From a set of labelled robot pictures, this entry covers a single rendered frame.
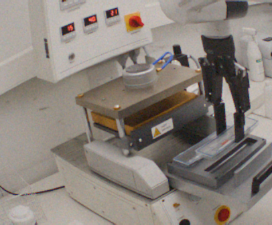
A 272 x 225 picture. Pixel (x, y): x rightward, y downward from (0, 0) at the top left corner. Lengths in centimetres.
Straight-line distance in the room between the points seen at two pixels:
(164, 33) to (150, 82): 71
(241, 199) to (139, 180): 28
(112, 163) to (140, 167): 8
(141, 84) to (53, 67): 22
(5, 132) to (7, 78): 20
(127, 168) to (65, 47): 35
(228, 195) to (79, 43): 58
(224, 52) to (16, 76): 77
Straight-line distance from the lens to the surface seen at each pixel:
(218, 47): 94
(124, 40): 135
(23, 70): 152
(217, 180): 99
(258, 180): 94
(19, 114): 159
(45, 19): 121
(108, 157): 116
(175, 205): 111
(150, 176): 108
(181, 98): 124
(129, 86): 121
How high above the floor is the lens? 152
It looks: 22 degrees down
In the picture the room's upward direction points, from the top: 11 degrees counter-clockwise
